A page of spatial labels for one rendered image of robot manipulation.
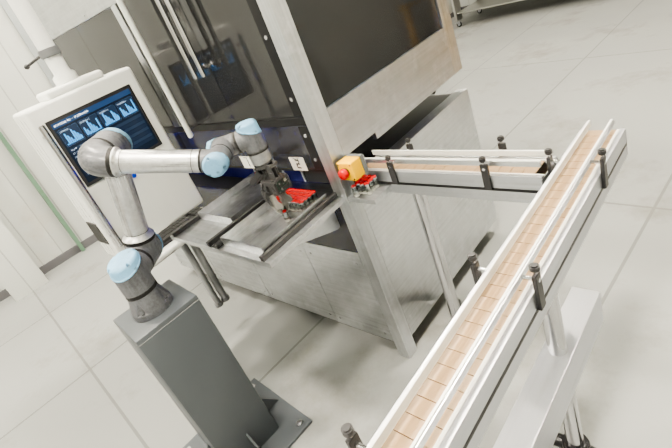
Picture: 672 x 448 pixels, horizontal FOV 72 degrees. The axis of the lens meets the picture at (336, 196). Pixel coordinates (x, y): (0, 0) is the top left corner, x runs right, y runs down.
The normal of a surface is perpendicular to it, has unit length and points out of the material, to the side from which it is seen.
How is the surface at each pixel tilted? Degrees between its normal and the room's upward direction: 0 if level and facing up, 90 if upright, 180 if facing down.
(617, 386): 0
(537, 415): 0
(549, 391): 0
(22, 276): 90
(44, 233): 90
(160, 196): 90
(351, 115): 90
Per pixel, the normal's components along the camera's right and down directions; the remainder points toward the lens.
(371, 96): 0.72, 0.07
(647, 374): -0.34, -0.84
